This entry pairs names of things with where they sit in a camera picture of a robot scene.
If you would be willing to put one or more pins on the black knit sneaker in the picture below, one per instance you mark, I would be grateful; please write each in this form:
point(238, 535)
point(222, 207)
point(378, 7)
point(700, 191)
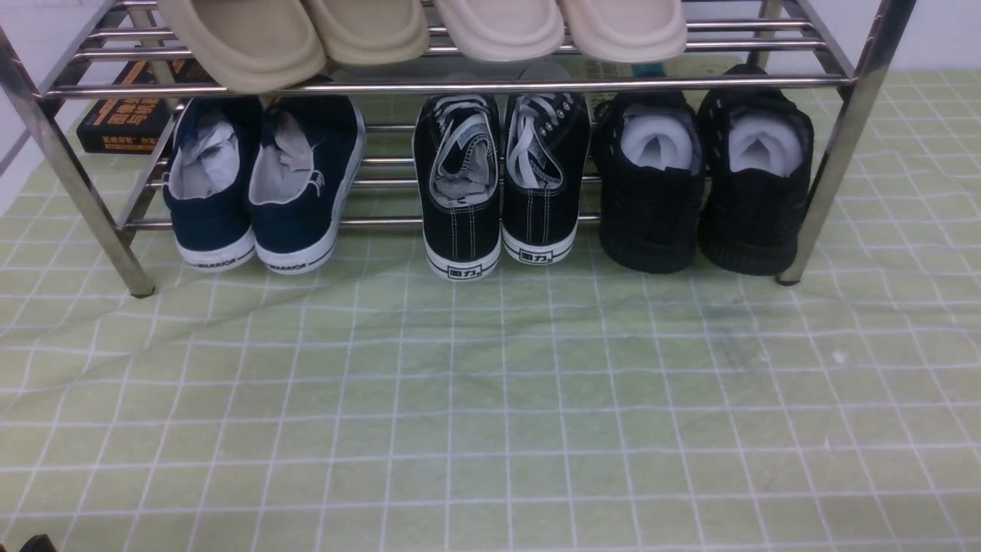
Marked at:
point(648, 153)
point(758, 146)

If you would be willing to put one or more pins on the stainless steel shoe rack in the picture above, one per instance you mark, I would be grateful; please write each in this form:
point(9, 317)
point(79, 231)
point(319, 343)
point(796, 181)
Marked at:
point(123, 53)

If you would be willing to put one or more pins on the black canvas sneaker left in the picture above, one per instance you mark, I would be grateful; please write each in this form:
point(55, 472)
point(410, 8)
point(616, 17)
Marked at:
point(457, 167)

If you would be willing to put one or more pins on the black canvas sneaker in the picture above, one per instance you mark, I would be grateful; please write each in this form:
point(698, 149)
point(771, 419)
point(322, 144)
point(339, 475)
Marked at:
point(457, 167)
point(548, 139)

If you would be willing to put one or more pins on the green checkered tablecloth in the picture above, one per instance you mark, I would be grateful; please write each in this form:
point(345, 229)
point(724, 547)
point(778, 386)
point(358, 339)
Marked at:
point(372, 406)

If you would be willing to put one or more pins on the black canvas sneaker right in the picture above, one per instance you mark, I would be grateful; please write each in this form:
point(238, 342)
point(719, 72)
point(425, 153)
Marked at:
point(548, 139)

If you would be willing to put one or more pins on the navy canvas shoe right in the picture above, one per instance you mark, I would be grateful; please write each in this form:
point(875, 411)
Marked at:
point(310, 151)

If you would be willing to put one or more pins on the navy canvas shoe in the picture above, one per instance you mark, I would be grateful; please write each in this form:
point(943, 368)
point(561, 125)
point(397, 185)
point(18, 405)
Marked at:
point(205, 185)
point(310, 151)

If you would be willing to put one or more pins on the cream slipper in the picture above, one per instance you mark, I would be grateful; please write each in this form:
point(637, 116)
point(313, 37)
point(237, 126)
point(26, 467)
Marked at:
point(628, 32)
point(503, 31)

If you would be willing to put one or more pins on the beige slipper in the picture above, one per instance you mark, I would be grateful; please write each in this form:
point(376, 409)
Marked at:
point(369, 33)
point(253, 47)

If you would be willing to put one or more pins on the cream slipper far right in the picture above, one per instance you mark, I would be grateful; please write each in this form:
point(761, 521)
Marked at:
point(628, 32)

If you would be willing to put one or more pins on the navy canvas shoe left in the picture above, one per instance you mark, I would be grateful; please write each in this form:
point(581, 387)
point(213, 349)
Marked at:
point(205, 185)

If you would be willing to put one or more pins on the beige slipper far left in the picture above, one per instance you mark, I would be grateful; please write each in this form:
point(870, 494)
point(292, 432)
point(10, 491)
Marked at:
point(253, 47)

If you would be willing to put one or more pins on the black orange book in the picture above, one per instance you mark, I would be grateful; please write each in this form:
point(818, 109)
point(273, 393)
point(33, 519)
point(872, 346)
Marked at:
point(133, 125)

